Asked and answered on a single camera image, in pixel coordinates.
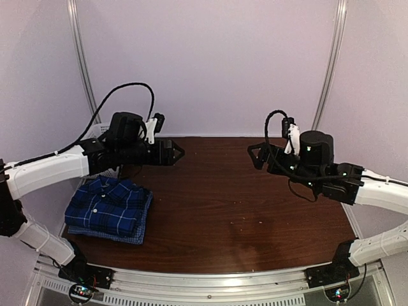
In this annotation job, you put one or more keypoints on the right circuit board with leds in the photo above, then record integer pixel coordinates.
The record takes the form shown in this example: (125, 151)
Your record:
(338, 294)

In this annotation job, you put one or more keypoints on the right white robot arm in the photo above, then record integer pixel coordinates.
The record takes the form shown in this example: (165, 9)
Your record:
(377, 203)

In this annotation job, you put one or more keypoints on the aluminium front rail frame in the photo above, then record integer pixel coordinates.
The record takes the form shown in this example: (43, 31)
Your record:
(280, 287)

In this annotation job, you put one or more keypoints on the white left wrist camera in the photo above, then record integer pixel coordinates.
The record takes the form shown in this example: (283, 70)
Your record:
(153, 126)

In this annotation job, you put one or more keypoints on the aluminium corner post right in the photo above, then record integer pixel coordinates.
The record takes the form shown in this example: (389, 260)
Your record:
(335, 48)

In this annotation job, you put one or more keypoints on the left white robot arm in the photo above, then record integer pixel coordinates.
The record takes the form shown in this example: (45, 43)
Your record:
(23, 136)

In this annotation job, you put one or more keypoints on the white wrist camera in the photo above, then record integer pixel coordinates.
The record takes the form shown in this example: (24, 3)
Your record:
(153, 126)
(291, 132)

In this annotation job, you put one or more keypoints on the left circuit board with leds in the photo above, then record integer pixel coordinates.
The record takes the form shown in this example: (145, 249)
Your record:
(81, 294)

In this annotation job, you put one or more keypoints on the dark blue plaid shirt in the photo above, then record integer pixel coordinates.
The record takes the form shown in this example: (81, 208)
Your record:
(108, 205)

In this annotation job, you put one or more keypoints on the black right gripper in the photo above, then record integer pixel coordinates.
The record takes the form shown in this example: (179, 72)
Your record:
(266, 149)

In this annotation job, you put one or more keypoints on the circuit board with leds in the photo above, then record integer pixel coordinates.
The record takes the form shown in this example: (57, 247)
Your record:
(81, 294)
(338, 294)

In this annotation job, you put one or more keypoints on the white plastic mesh basket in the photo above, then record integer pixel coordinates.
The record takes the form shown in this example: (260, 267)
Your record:
(98, 146)

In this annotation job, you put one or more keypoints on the aluminium corner post left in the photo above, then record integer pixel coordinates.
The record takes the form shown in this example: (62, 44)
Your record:
(80, 54)

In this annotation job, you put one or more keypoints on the aluminium corner post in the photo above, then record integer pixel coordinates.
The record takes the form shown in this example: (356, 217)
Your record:
(80, 54)
(335, 48)

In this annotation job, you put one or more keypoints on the blue gingham shirt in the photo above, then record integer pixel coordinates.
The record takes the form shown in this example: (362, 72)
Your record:
(136, 238)

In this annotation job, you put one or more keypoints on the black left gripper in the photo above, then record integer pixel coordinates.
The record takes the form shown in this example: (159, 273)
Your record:
(166, 152)

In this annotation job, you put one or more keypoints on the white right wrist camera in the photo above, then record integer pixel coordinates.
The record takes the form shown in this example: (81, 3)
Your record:
(291, 132)

